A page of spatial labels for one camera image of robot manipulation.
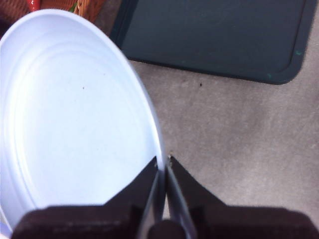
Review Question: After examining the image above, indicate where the blue round plate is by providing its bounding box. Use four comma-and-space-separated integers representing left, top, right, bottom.
0, 8, 166, 239

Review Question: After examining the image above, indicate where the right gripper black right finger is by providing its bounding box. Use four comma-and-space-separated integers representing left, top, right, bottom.
166, 155, 319, 239

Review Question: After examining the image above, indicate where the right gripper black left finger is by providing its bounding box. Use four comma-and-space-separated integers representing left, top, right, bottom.
11, 156, 165, 239

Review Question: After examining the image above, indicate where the brown wicker basket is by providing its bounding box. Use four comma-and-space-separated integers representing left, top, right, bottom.
39, 0, 107, 23

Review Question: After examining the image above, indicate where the red glossy vegetable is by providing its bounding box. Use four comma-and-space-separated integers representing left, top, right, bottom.
26, 0, 42, 12

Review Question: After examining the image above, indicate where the black rectangular tray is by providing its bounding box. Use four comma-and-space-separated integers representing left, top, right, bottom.
109, 0, 316, 85

